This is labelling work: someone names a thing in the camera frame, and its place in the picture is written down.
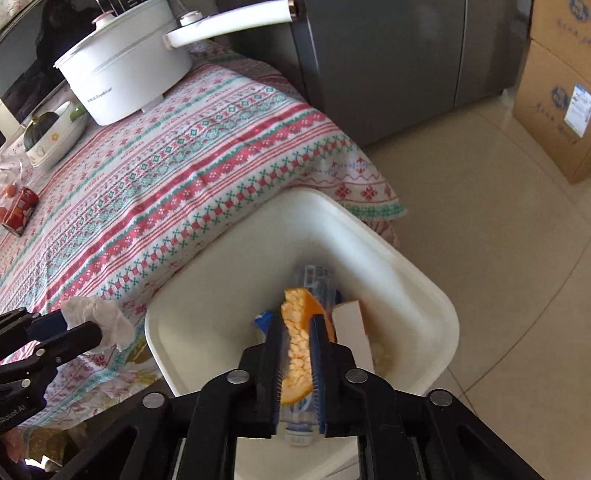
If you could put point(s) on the white trash bin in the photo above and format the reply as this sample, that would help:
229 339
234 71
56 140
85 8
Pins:
221 277

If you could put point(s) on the small orange peel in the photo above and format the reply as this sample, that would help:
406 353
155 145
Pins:
300 332

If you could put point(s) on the grey refrigerator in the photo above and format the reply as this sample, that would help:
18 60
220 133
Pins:
378 60

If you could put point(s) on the white tissue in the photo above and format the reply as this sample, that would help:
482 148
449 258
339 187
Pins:
101 318

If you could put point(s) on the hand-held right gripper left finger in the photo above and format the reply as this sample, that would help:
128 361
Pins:
275 360

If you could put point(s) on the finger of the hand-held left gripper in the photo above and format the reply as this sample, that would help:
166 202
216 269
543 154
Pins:
48 325
69 344

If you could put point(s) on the clear plastic bottle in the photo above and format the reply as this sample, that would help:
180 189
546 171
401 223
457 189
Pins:
318 281

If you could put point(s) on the dark green pumpkin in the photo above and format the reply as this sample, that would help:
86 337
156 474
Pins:
39 131

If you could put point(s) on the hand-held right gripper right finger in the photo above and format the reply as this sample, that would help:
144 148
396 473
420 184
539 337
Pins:
319 369

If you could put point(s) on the red and orange can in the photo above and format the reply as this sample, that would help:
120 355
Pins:
21 207

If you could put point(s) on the patterned tablecloth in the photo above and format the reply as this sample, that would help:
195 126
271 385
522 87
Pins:
184 152

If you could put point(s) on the white electric pot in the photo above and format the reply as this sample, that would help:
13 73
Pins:
124 74

